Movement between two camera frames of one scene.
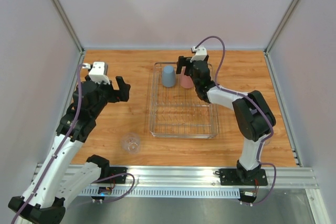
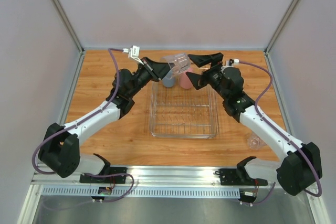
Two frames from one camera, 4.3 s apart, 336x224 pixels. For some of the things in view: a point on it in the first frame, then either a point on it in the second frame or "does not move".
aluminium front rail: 185,178 does not move
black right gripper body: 189,64 -> 208,71
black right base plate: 243,177 does not move
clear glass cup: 130,143 -> 178,62
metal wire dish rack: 177,112 does not move
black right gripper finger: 189,69 -> 198,81
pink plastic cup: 186,81 does not move
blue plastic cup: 168,76 does not move
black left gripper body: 106,94 -> 144,75
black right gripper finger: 182,61 -> 202,60
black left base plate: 107,171 does not move
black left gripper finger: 124,89 -> 159,70
